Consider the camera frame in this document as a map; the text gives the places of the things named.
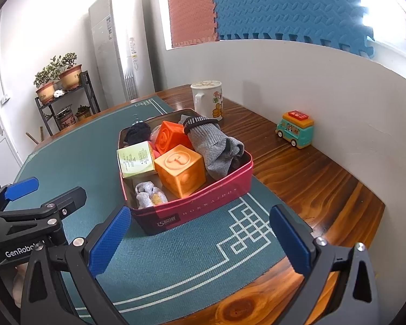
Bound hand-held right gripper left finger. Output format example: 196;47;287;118
20;206;132;325

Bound small-leaved plant in tan pot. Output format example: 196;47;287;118
33;64;60;105

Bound light orange rubber cube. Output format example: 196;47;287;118
154;144;208;200

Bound white standing air conditioner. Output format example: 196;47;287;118
89;0;155;109

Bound green table mat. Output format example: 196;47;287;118
12;95;313;325

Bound small succulent pot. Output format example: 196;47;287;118
75;105;92;122

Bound bushy plant in tan pot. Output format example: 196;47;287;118
51;52;83;91

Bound green and white carton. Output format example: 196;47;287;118
117;141;156;179

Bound red tin container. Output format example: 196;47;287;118
118;108;254;237

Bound dark orange rubber cube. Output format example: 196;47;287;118
155;121;194;156

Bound grey sock with black cuff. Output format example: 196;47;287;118
179;115;246;181

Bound pink sock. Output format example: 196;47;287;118
150;134;163;160

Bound white cartoon mug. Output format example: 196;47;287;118
191;86;224;121

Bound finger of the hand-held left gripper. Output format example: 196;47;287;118
0;187;87;237
0;177;39;215

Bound blue foam mat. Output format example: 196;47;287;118
211;0;376;58

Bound dark brown patterned pot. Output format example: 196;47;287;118
56;106;77;130

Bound teal toy bus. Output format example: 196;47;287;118
275;110;315;150

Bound small white grey sock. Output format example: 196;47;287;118
134;181;168;209

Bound black metal plant shelf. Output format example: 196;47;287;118
34;71;101;136

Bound wooden sticks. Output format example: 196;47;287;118
26;127;43;144

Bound navy knitted sock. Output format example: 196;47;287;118
123;122;152;144

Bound red foam mat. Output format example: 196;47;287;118
166;0;219;48

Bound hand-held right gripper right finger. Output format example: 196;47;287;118
269;205;381;325

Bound patterned mug lid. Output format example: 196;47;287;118
190;80;222;90

